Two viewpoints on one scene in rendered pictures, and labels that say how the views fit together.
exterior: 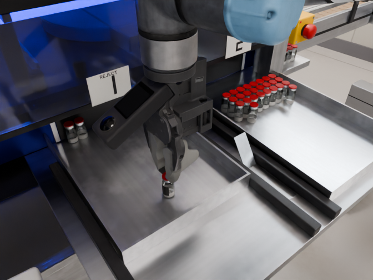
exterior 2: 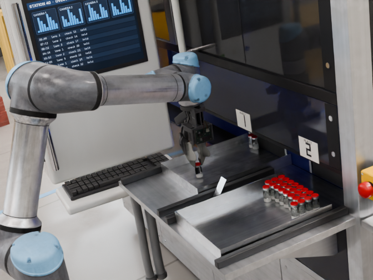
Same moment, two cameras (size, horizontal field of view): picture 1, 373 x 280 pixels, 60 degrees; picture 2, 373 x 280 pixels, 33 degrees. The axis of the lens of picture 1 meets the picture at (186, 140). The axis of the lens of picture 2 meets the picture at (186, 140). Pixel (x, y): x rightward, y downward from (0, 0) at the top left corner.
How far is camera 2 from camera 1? 1.97 m
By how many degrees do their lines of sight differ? 86
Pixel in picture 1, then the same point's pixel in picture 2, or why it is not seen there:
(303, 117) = (270, 223)
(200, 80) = (193, 118)
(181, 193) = (198, 180)
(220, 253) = (159, 192)
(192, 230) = (174, 185)
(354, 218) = not seen: outside the picture
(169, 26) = not seen: hidden behind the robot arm
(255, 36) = not seen: hidden behind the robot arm
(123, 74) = (247, 118)
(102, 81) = (240, 115)
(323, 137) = (241, 228)
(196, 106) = (187, 126)
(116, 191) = (205, 164)
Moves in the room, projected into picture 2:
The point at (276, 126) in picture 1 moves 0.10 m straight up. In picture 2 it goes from (258, 210) to (254, 178)
